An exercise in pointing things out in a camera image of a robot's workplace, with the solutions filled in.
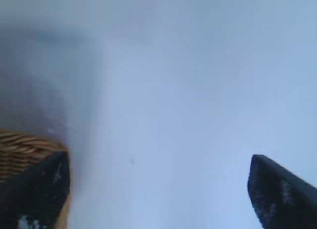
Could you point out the tan woven wicker basket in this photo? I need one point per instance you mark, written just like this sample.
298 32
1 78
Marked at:
19 149

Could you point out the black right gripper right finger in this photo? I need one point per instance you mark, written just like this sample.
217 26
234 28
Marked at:
284 201

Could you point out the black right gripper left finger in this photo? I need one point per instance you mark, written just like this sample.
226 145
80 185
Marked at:
34 196

